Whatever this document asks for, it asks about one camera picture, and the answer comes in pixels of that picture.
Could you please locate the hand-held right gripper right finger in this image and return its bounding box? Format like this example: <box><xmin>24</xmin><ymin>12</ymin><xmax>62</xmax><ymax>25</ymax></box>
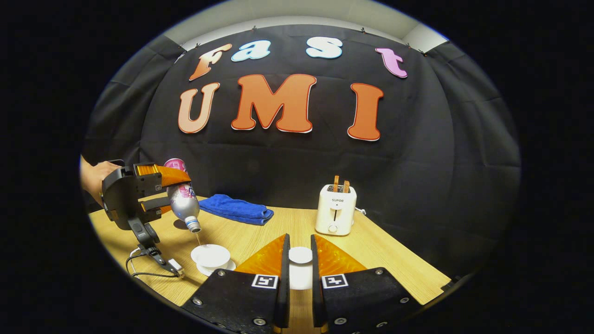
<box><xmin>310</xmin><ymin>234</ymin><xmax>423</xmax><ymax>334</ymax></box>

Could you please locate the white teacup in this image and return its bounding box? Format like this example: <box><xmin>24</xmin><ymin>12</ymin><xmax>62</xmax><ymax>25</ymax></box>
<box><xmin>191</xmin><ymin>244</ymin><xmax>231</xmax><ymax>269</ymax></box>

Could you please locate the black backdrop cloth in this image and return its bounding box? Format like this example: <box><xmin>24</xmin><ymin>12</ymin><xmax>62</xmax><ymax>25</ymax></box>
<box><xmin>81</xmin><ymin>24</ymin><xmax>523</xmax><ymax>279</ymax></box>

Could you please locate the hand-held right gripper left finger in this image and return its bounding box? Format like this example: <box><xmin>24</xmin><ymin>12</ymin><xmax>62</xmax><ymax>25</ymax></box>
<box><xmin>181</xmin><ymin>233</ymin><xmax>291</xmax><ymax>334</ymax></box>

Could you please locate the white toaster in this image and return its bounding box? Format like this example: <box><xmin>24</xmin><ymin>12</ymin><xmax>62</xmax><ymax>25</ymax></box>
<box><xmin>315</xmin><ymin>184</ymin><xmax>357</xmax><ymax>236</ymax></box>

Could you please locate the silver water bottle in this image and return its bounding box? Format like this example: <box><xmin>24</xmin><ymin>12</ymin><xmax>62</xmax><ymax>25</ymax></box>
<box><xmin>164</xmin><ymin>158</ymin><xmax>202</xmax><ymax>233</ymax></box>

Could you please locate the blue folded towel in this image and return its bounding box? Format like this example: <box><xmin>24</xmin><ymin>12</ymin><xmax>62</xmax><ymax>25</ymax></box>
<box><xmin>199</xmin><ymin>194</ymin><xmax>274</xmax><ymax>226</ymax></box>

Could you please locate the white teacup lid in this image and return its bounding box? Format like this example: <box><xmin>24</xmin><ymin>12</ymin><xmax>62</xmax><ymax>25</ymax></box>
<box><xmin>289</xmin><ymin>246</ymin><xmax>314</xmax><ymax>290</ymax></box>

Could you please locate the white saucer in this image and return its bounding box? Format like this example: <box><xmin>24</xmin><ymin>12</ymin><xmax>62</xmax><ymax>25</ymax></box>
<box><xmin>196</xmin><ymin>259</ymin><xmax>236</xmax><ymax>277</ymax></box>

